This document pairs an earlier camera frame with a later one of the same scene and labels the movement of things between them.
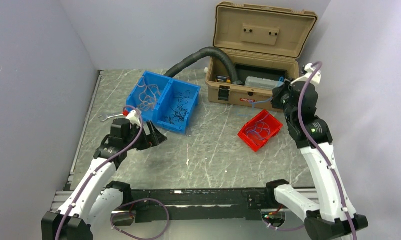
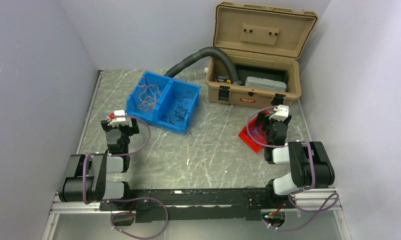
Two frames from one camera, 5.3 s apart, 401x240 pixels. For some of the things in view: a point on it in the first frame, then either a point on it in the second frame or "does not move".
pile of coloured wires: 179,113 does not move
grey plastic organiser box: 253,81 does not move
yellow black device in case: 223,79 does not move
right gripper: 278,91 → 262,117
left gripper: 154,138 → 131,130
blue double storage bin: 169,103 does not move
